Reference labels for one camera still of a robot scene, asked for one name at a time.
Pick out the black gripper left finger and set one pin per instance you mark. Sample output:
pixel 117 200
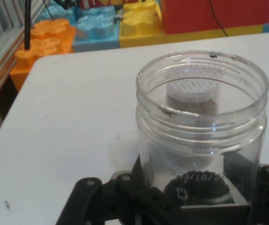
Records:
pixel 125 199

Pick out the clear jar with black seeds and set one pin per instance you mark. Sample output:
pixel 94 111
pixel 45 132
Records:
pixel 153 140

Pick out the blue giant building block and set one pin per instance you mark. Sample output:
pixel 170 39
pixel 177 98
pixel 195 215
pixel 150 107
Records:
pixel 94 25

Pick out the orange giant building block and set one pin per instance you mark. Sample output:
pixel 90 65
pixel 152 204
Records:
pixel 45 37

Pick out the large red building block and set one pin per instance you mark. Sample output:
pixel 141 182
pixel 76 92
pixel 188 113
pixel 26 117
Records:
pixel 190 16

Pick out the black tripod stand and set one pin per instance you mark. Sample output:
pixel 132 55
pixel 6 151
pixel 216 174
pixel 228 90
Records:
pixel 27 23

